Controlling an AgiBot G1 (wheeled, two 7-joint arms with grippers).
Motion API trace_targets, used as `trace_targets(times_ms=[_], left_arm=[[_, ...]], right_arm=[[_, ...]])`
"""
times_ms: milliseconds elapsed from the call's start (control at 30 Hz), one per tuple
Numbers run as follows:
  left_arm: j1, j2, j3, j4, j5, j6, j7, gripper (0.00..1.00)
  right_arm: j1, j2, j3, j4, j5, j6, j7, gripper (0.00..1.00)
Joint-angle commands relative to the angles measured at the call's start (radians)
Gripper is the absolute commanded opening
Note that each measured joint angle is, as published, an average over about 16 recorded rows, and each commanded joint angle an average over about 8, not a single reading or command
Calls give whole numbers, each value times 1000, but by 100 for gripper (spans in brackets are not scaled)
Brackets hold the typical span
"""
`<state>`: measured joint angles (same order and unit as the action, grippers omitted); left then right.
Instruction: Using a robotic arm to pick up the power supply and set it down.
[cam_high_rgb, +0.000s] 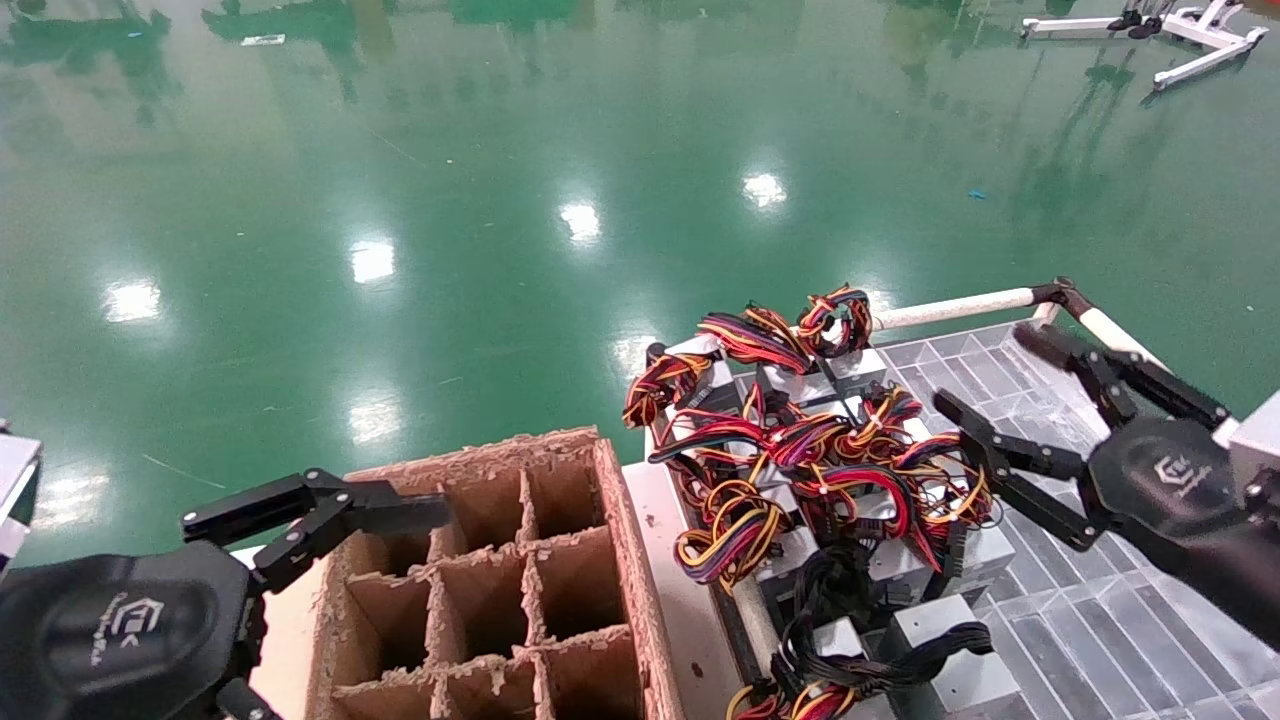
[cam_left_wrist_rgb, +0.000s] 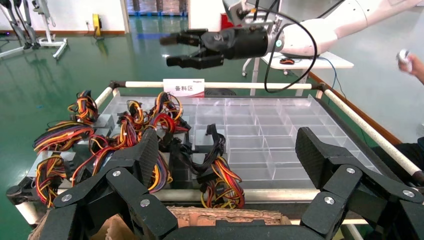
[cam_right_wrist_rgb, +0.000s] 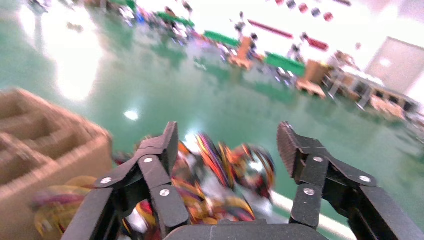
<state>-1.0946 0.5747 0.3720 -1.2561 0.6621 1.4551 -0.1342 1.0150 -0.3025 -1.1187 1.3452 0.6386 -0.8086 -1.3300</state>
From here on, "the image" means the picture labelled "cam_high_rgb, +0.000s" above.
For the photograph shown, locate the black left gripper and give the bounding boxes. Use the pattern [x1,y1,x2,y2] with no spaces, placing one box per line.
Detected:
[0,468,453,720]

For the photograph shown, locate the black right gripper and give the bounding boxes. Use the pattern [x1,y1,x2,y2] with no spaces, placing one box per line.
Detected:
[932,320,1280,649]

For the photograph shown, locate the brown divided cardboard box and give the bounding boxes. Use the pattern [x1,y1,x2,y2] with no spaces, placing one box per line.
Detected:
[305,425,691,720]

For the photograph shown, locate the clear plastic divided tray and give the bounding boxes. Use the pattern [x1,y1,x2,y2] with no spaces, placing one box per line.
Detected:
[880,318,1280,720]

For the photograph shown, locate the white floor stand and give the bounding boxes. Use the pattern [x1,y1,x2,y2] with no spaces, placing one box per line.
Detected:
[1020,0,1269,93]

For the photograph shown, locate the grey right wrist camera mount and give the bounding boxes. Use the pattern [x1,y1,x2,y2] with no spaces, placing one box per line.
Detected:
[1228,393,1280,481]

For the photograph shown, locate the grey power supply black wires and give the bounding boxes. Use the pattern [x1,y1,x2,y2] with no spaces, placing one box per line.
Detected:
[780,540,886,666]
[785,595,1023,720]

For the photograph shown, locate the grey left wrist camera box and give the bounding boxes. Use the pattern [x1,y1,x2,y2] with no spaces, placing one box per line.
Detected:
[0,435,41,571]

